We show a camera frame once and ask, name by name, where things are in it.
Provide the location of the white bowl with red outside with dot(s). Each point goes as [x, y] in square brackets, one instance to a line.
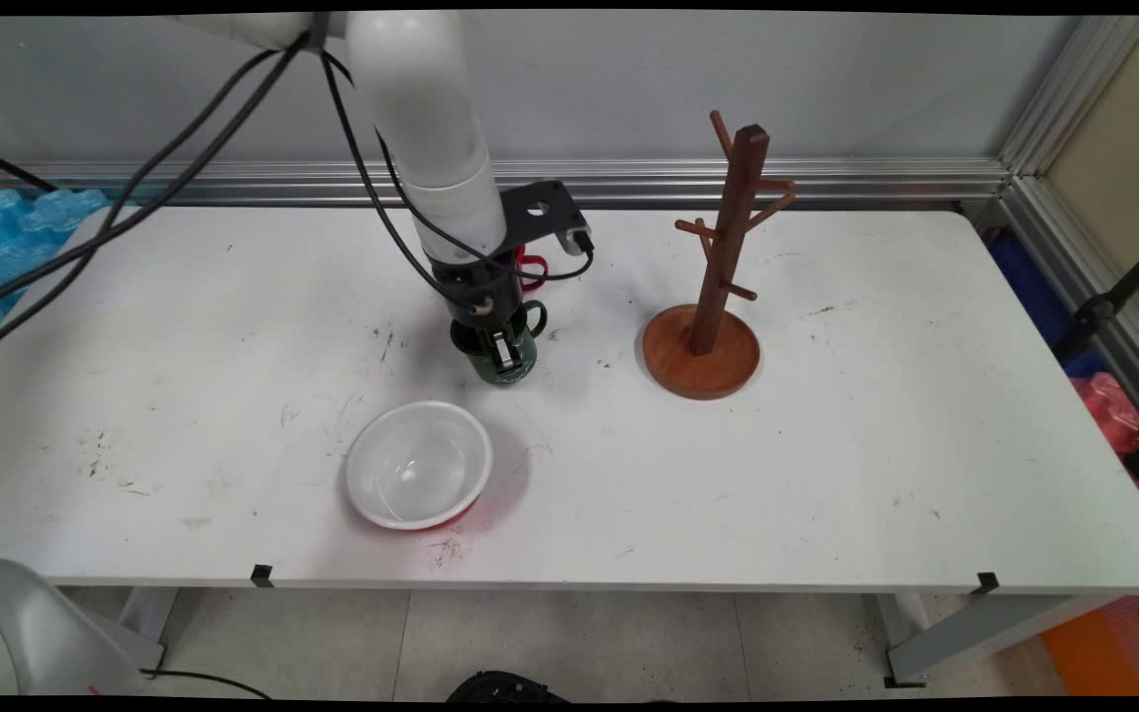
[418, 465]

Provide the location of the grey rounded plastic chair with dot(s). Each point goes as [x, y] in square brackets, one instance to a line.
[26, 633]

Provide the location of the green enamel mug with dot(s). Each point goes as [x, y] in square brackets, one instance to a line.
[482, 368]

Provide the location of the wooden mug tree stand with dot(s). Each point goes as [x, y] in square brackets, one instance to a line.
[698, 366]

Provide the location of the orange floor object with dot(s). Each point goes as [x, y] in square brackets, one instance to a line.
[1094, 658]

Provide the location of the grey metal table leg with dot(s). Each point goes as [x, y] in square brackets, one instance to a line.
[965, 638]
[146, 618]

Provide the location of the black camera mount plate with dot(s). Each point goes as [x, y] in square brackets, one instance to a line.
[540, 213]

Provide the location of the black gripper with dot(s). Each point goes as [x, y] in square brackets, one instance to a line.
[481, 292]

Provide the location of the aluminium corner post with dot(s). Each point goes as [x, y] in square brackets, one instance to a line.
[1074, 99]

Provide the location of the aluminium side wall rail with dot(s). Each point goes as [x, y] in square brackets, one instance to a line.
[1123, 336]

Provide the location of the black table edge clip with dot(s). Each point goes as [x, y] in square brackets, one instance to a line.
[987, 582]
[261, 575]

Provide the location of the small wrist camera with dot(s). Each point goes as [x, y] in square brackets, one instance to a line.
[579, 240]

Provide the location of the black round floor object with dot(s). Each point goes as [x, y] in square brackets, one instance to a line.
[505, 687]

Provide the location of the red enamel mug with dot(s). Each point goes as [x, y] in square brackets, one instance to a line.
[533, 267]

